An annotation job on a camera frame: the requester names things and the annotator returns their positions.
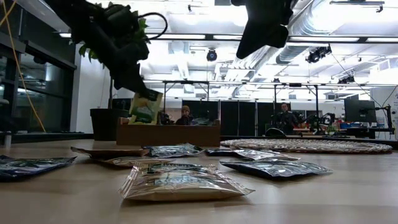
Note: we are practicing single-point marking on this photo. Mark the blue storage box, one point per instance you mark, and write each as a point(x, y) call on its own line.
point(346, 126)

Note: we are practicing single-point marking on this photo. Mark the black background robot arm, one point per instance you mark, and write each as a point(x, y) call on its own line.
point(320, 122)
point(164, 119)

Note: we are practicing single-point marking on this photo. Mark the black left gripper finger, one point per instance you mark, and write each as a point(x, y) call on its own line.
point(136, 74)
point(124, 77)

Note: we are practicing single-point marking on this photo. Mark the yellow-green tea packet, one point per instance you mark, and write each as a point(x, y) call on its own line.
point(146, 107)

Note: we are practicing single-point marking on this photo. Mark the round woven wicker tray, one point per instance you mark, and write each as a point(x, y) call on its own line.
point(306, 146)

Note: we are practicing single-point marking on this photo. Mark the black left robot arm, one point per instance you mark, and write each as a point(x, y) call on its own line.
point(74, 15)

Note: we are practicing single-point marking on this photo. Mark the black ceiling track light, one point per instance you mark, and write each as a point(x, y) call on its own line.
point(357, 2)

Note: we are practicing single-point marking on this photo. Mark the green potted plant black pot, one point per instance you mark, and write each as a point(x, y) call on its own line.
point(109, 124)

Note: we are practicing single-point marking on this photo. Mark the white pedestal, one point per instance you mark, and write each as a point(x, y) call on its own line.
point(7, 140)

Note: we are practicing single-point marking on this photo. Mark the black divider panel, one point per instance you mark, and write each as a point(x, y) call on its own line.
point(264, 112)
point(247, 118)
point(203, 109)
point(229, 118)

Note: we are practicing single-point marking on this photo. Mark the silver packet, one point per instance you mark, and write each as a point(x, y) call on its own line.
point(264, 154)

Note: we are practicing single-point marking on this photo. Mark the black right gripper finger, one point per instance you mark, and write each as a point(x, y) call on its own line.
point(270, 37)
point(248, 40)

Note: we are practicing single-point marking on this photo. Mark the black office desk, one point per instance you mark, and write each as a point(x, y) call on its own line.
point(367, 132)

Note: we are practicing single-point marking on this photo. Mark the dark blue tea packet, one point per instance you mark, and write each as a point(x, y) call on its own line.
point(217, 152)
point(275, 168)
point(202, 121)
point(28, 166)

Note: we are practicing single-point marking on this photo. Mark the silver ventilation duct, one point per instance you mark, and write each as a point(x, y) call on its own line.
point(306, 28)

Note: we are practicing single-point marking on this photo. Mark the wooden tea organizer box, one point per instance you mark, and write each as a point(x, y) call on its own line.
point(168, 135)

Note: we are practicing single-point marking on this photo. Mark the round black overhead camera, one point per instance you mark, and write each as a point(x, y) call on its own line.
point(211, 55)

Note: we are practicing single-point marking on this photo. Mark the black ceiling spotlight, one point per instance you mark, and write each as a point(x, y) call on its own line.
point(346, 80)
point(317, 55)

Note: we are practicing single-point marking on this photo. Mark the black overhead light bar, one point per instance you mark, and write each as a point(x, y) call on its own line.
point(362, 40)

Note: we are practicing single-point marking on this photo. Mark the person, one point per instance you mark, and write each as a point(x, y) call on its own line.
point(286, 119)
point(185, 116)

